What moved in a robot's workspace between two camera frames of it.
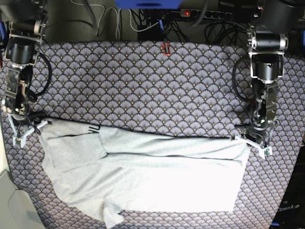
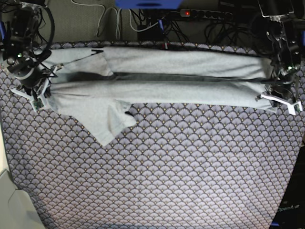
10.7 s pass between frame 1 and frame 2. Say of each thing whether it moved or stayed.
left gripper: moved
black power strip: stayed
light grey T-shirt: moved
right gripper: moved
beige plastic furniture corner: stayed
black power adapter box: stayed
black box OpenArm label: stayed
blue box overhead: stayed
